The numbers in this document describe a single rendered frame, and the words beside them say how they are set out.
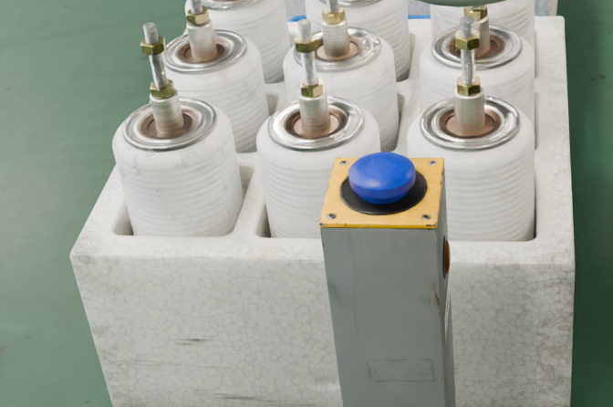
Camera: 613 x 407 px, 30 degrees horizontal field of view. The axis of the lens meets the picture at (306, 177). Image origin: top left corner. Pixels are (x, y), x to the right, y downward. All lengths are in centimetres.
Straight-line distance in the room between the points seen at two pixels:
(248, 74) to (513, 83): 22
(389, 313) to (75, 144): 76
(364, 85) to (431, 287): 30
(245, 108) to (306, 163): 16
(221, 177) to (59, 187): 46
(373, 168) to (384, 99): 29
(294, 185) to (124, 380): 25
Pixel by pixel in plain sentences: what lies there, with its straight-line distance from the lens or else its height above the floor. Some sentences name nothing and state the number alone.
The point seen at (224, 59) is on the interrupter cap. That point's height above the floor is 25.
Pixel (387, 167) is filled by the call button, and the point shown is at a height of 33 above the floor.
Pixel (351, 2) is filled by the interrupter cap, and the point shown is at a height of 25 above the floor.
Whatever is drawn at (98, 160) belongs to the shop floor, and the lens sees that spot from 137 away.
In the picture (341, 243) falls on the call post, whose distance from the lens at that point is 68.
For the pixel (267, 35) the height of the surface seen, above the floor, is 22.
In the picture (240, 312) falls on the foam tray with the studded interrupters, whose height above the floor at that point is 12.
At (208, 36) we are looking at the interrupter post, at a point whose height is 27.
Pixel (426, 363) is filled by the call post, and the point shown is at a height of 20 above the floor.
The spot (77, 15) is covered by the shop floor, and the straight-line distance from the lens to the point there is 173.
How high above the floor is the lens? 72
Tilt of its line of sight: 34 degrees down
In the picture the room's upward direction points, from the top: 7 degrees counter-clockwise
